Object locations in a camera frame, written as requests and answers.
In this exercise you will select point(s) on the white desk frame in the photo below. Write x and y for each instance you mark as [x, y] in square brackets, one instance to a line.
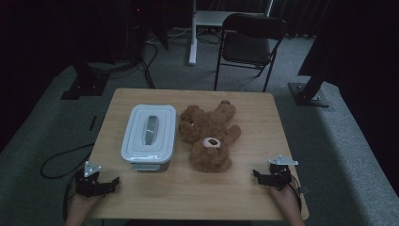
[200, 19]

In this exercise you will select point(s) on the small black floor object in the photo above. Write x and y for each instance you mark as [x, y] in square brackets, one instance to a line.
[92, 123]

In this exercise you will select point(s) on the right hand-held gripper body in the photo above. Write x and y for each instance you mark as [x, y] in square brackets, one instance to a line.
[279, 175]

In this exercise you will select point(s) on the translucent grey storage box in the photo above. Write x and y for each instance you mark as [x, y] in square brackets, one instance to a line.
[149, 164]

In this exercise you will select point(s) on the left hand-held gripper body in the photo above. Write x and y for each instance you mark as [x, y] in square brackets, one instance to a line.
[89, 185]

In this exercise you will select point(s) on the black folding chair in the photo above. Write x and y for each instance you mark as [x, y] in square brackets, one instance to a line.
[249, 47]

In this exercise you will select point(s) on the person's left hand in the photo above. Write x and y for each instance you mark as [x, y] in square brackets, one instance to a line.
[80, 205]

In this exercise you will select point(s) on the person's right hand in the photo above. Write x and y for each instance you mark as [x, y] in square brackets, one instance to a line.
[287, 201]

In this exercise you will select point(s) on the brown teddy bear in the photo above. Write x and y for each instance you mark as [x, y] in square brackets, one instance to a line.
[210, 138]

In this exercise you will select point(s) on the black stand base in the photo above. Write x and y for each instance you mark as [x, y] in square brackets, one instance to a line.
[309, 94]
[84, 84]

